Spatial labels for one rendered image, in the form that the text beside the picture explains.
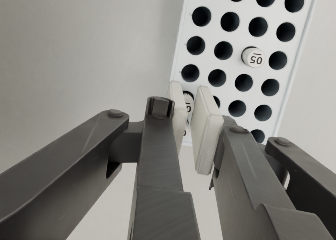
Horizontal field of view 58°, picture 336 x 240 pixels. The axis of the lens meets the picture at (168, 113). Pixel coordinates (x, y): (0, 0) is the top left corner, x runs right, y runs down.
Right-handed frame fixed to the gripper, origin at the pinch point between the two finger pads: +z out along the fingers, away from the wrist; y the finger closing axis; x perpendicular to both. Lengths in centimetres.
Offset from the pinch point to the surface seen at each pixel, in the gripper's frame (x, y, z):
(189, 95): 0.5, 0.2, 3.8
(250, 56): 3.9, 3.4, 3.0
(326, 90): 2.1, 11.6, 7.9
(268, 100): 1.1, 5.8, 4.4
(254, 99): 1.0, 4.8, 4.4
